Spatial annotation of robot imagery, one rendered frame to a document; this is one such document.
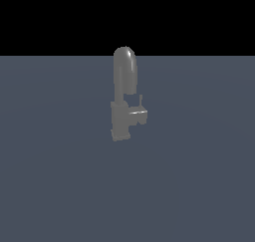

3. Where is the grey faucet with curved spout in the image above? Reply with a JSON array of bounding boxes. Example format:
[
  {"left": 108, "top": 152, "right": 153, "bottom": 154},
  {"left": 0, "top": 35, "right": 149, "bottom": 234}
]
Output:
[{"left": 110, "top": 46, "right": 138, "bottom": 142}]

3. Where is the grey faucet lever handle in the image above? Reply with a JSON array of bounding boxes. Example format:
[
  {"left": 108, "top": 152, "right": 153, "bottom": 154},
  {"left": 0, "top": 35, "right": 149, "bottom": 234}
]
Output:
[{"left": 127, "top": 94, "right": 148, "bottom": 126}]

